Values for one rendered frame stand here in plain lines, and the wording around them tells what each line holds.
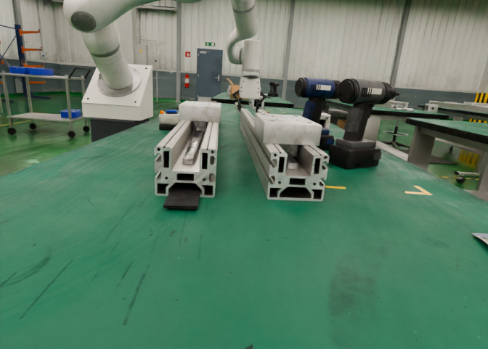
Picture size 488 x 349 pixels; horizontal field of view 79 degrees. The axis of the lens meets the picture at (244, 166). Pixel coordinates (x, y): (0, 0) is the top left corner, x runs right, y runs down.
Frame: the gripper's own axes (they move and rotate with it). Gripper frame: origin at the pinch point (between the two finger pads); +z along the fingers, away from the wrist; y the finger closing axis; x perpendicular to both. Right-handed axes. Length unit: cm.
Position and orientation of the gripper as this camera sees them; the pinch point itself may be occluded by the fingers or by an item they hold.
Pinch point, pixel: (247, 109)
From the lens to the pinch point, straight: 147.8
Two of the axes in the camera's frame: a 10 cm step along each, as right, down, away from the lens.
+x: 0.7, 2.8, -9.6
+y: -10.0, -0.4, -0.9
